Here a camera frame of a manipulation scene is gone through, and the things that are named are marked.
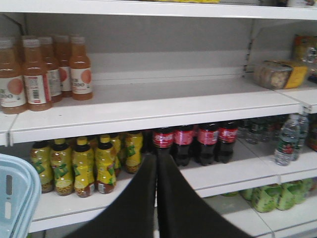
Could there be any orange juice bottle barcode label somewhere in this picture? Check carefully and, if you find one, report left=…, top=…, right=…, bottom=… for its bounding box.
left=22, top=39, right=53, bottom=112

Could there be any boxed snack yellow label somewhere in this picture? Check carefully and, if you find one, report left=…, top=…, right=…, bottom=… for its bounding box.
left=253, top=60, right=308, bottom=90

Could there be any yellow iced tea bottle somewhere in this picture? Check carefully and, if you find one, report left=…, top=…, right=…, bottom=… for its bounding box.
left=50, top=138, right=74, bottom=196
left=30, top=140, right=54, bottom=193
left=95, top=134, right=116, bottom=194
left=72, top=136, right=95, bottom=198
left=125, top=130, right=143, bottom=174

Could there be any white metal shelf unit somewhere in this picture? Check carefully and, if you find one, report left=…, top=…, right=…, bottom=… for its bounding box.
left=0, top=0, right=317, bottom=238

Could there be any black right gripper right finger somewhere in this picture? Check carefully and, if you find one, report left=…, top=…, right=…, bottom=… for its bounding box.
left=157, top=155, right=251, bottom=238

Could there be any light blue plastic basket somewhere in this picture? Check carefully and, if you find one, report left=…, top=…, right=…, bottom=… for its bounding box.
left=0, top=154, right=41, bottom=238

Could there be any orange juice bottle peach label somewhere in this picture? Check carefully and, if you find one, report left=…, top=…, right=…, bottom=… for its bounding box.
left=0, top=38, right=28, bottom=115
left=69, top=36, right=93, bottom=101

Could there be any plastic cola bottle red label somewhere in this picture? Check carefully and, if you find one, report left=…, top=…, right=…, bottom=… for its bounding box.
left=215, top=120, right=238, bottom=164
left=153, top=127, right=174, bottom=157
left=195, top=122, right=219, bottom=166
left=171, top=125, right=194, bottom=166

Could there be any clear water bottle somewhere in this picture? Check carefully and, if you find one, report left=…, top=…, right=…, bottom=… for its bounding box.
left=274, top=114, right=300, bottom=166

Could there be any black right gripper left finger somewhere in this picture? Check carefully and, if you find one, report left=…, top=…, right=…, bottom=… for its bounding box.
left=66, top=154, right=157, bottom=238

